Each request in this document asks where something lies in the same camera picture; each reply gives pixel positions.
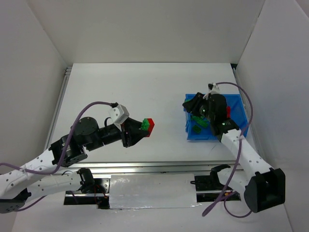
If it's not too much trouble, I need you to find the silver tape cover plate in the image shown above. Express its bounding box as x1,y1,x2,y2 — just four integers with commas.
109,174,197,209

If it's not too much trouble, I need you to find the red flower lego piece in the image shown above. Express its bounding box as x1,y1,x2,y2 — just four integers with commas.
226,106,231,118

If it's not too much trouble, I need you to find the green red layered lego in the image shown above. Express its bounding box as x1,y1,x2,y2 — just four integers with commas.
140,118,155,137

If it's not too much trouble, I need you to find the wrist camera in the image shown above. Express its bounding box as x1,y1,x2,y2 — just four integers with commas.
203,83,220,100
108,104,129,130

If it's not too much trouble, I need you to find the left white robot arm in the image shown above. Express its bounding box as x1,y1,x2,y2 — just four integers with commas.
0,117,155,214

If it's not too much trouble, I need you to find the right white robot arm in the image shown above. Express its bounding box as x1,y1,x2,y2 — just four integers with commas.
183,92,285,213

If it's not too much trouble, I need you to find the blue plastic divided bin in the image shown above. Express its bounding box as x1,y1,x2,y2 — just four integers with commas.
184,94,248,141

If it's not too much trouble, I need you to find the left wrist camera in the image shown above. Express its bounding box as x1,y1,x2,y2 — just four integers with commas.
108,104,129,130

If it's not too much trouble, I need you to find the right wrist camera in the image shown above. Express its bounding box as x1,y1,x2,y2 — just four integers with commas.
203,83,220,100

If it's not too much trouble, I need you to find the green lego in bin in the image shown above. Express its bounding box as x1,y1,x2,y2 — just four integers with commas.
192,125,202,134
192,116,209,128

